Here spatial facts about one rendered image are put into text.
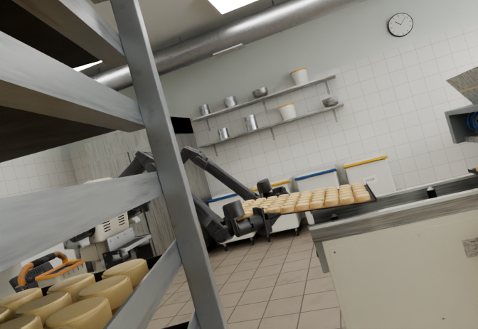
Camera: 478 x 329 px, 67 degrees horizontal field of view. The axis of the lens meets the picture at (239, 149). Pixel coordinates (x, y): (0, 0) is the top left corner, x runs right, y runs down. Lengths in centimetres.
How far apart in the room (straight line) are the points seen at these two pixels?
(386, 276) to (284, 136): 418
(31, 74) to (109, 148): 534
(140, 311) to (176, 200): 18
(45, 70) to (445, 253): 143
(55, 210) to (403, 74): 546
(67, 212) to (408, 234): 134
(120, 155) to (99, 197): 515
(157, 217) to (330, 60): 331
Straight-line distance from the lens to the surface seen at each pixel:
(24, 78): 25
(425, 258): 152
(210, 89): 583
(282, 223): 501
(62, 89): 29
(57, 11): 36
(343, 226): 147
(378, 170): 485
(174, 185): 46
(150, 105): 47
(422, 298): 157
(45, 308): 41
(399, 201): 177
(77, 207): 25
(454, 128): 198
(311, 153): 549
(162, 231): 529
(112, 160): 551
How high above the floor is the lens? 124
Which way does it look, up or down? 1 degrees up
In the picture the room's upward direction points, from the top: 16 degrees counter-clockwise
